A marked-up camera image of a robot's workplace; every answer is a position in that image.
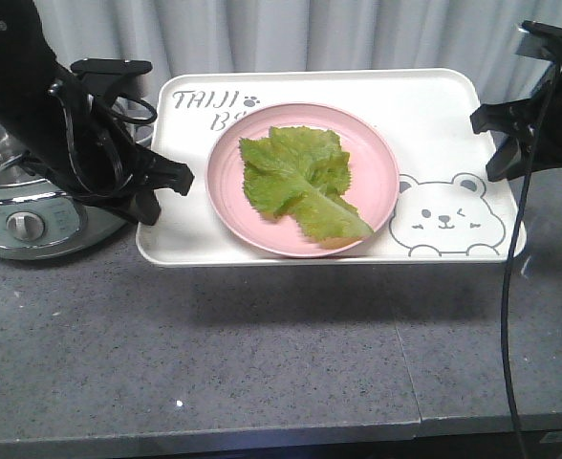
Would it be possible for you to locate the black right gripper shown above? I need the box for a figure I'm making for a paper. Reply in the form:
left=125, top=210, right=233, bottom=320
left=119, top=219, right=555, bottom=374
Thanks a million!
left=470, top=64, right=562, bottom=182

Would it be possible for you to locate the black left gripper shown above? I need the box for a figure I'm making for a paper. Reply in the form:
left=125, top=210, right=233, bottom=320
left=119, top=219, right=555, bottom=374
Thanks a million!
left=22, top=80, right=194, bottom=226

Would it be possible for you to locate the cream bear serving tray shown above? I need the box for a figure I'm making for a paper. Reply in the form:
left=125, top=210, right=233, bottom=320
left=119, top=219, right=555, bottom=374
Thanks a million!
left=136, top=69, right=526, bottom=267

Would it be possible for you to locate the green lettuce leaf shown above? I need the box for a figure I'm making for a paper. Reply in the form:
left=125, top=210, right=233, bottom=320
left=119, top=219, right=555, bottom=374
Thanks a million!
left=239, top=126, right=374, bottom=245

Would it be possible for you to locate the pink round plate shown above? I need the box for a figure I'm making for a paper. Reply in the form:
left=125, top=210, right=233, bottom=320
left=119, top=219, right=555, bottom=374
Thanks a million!
left=205, top=103, right=400, bottom=259

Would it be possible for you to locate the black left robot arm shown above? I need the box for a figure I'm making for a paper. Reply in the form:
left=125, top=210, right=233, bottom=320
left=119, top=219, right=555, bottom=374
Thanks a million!
left=0, top=1, right=194, bottom=226

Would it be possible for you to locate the pale green electric pot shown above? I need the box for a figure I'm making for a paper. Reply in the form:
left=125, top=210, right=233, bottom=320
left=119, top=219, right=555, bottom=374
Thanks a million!
left=0, top=124, right=126, bottom=260

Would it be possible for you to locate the white pleated curtain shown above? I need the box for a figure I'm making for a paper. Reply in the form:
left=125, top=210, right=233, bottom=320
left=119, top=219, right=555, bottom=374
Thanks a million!
left=36, top=1, right=562, bottom=103

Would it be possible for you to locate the black drawer sterilizer cabinet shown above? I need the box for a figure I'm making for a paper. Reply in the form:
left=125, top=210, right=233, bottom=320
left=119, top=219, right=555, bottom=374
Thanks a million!
left=241, top=429, right=562, bottom=458

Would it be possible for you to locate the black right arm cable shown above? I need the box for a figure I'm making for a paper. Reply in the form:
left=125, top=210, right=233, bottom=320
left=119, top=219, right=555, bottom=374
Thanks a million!
left=499, top=66, right=562, bottom=459

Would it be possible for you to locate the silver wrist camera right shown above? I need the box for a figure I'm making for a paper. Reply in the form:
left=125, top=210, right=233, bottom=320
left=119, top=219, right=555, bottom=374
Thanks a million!
left=515, top=20, right=562, bottom=64

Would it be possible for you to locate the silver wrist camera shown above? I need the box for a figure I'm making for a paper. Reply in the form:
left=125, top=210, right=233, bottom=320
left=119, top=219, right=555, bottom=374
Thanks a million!
left=515, top=20, right=562, bottom=64
left=70, top=58, right=153, bottom=97

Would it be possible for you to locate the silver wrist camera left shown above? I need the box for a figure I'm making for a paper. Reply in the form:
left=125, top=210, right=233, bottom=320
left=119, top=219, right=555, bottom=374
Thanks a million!
left=70, top=58, right=153, bottom=97

